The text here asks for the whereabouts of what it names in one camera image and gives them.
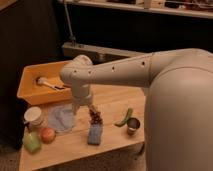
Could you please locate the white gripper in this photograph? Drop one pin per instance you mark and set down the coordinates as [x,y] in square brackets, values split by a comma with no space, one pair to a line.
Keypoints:
[77,102]

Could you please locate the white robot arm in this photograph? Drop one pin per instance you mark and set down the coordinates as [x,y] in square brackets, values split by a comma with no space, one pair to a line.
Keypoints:
[178,119]

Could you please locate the orange plastic tray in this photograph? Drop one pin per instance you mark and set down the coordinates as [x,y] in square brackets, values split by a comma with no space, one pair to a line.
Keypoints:
[34,94]

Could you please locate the brown grape bunch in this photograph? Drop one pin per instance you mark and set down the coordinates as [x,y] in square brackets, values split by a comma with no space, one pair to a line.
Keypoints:
[95,116]

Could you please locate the blue sponge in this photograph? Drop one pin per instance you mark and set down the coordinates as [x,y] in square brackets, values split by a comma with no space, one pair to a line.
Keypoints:
[95,133]

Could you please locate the wooden table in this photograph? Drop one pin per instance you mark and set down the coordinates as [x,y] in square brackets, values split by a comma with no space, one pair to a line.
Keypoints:
[112,102]

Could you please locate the green chili pepper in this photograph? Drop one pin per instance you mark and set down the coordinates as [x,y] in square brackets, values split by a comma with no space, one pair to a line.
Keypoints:
[125,119]

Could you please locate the red apple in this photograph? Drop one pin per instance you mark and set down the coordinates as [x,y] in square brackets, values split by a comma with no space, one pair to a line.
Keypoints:
[47,135]

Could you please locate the small metal cup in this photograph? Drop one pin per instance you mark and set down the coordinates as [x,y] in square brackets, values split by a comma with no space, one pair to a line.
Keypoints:
[133,124]

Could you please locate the green pear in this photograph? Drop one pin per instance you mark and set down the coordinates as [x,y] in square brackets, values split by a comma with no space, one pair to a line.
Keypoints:
[31,142]

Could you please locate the upper wooden shelf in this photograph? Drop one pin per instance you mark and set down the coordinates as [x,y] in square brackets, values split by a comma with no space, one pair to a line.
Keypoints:
[189,8]

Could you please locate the grey metal shelf rail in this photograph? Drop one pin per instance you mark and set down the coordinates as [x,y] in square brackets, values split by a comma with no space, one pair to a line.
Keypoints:
[96,53]

